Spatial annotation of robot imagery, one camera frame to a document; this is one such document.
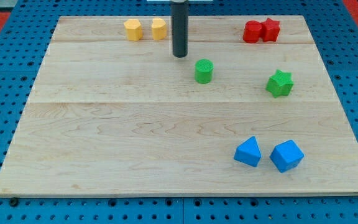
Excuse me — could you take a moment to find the green cylinder block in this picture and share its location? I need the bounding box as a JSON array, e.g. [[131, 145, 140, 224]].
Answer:
[[195, 58, 214, 84]]

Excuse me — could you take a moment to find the light wooden board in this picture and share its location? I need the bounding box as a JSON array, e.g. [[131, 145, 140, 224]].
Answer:
[[0, 16, 358, 198]]

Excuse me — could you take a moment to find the blue triangle block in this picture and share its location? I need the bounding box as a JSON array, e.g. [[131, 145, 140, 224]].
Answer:
[[234, 136, 262, 167]]

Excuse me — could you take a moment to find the yellow heart block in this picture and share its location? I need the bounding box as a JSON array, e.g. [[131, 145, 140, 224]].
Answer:
[[151, 17, 167, 40]]

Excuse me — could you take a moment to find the yellow hexagon block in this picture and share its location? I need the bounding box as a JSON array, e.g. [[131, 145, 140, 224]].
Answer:
[[124, 19, 143, 41]]

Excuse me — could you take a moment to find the green star block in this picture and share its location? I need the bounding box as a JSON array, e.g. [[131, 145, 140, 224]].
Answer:
[[265, 70, 294, 98]]

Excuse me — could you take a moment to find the red cylinder block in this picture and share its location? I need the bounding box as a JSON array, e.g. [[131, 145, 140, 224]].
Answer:
[[242, 21, 262, 44]]

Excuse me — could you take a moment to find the blue cube block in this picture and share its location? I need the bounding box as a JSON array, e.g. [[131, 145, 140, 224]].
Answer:
[[270, 140, 305, 173]]

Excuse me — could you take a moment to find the red star block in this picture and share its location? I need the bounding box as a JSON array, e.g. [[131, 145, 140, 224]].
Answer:
[[261, 18, 280, 42]]

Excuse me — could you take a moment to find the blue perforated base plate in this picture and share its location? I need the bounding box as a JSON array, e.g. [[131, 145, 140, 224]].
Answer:
[[0, 0, 358, 223]]

